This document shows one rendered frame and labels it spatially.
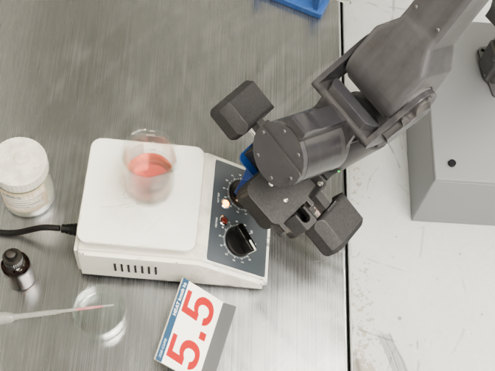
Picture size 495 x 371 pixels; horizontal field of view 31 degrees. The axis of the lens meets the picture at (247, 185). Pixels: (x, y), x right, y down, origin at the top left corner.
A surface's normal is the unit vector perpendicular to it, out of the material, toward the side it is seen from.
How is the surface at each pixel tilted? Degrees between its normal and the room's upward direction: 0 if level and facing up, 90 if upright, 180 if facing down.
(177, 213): 0
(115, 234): 0
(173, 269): 90
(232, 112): 35
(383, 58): 53
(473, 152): 1
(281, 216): 21
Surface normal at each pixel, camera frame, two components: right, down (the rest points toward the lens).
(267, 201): 0.33, -0.19
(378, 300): 0.07, -0.45
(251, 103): 0.56, -0.35
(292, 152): -0.71, 0.27
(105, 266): -0.07, 0.89
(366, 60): -0.61, 0.13
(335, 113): 0.40, -0.61
